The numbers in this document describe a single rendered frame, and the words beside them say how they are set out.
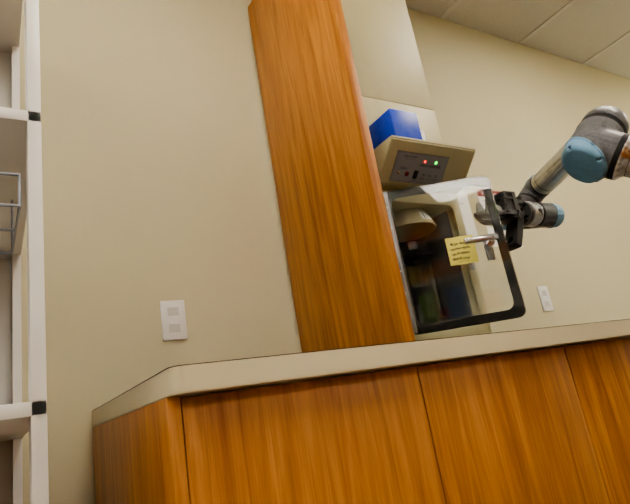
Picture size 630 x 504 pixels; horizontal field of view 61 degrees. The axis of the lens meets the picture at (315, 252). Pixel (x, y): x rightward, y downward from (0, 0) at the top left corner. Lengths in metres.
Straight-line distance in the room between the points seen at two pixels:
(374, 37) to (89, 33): 0.90
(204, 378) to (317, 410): 0.21
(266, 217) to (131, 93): 0.58
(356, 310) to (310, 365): 0.56
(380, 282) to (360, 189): 0.25
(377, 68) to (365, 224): 0.58
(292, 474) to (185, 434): 0.18
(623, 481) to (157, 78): 1.71
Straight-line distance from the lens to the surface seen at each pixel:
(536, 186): 1.84
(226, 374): 0.81
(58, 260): 1.57
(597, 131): 1.51
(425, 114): 1.79
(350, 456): 0.93
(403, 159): 1.50
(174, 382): 0.80
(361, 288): 1.40
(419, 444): 1.02
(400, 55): 1.87
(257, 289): 1.70
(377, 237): 1.34
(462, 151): 1.64
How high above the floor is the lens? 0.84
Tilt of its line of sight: 17 degrees up
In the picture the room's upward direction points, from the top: 10 degrees counter-clockwise
